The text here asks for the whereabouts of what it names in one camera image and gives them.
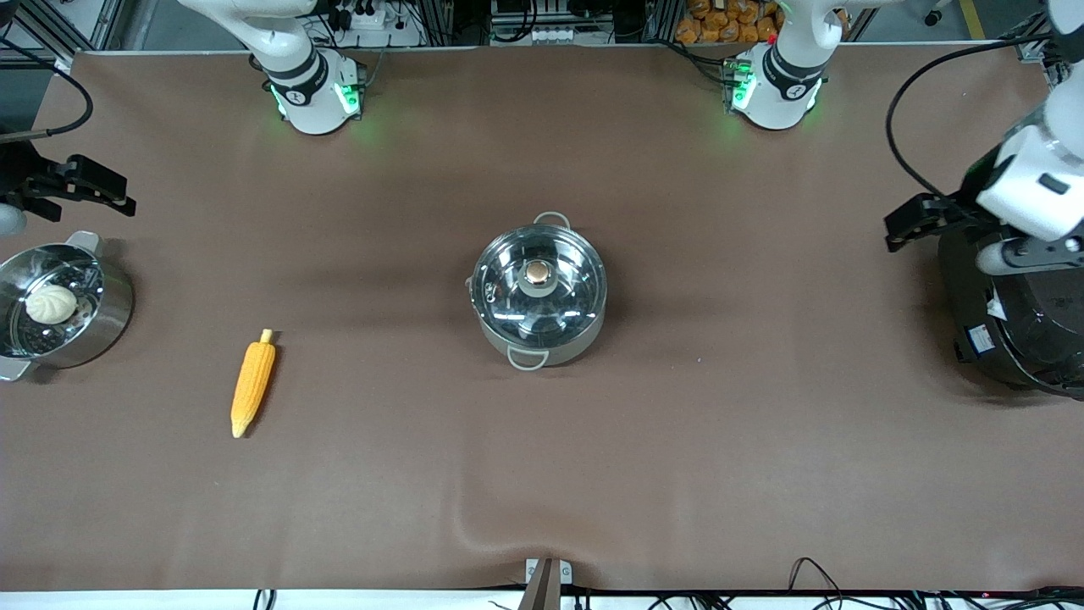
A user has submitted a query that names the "glass pot lid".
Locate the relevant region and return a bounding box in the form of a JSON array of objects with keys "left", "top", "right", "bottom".
[{"left": 472, "top": 225, "right": 607, "bottom": 344}]

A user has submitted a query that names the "steel steamer pot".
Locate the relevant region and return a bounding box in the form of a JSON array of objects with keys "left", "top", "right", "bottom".
[{"left": 0, "top": 230, "right": 135, "bottom": 382}]

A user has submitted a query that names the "yellow corn cob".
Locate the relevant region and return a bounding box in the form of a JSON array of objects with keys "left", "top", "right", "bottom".
[{"left": 230, "top": 329, "right": 278, "bottom": 439}]

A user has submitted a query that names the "stainless steel pot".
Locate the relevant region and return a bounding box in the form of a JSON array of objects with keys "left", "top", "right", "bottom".
[{"left": 464, "top": 212, "right": 609, "bottom": 371}]

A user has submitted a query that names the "white steamed bun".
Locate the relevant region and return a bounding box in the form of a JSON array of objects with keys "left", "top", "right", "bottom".
[{"left": 25, "top": 284, "right": 79, "bottom": 325}]

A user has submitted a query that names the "black electric cooker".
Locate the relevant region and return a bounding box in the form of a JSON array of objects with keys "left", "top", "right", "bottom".
[{"left": 938, "top": 216, "right": 1084, "bottom": 399}]

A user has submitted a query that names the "bag of orange buns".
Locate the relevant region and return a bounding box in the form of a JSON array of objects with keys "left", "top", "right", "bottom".
[{"left": 675, "top": 0, "right": 782, "bottom": 45}]

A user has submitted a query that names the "brown table mat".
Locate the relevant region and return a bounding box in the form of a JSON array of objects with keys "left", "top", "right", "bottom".
[{"left": 0, "top": 42, "right": 1084, "bottom": 594}]

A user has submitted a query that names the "thin black cable loop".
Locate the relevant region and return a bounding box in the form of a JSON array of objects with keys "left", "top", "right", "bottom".
[{"left": 788, "top": 557, "right": 852, "bottom": 596}]

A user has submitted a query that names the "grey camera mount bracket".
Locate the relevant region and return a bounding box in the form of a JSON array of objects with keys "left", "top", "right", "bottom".
[{"left": 518, "top": 557, "right": 573, "bottom": 610}]

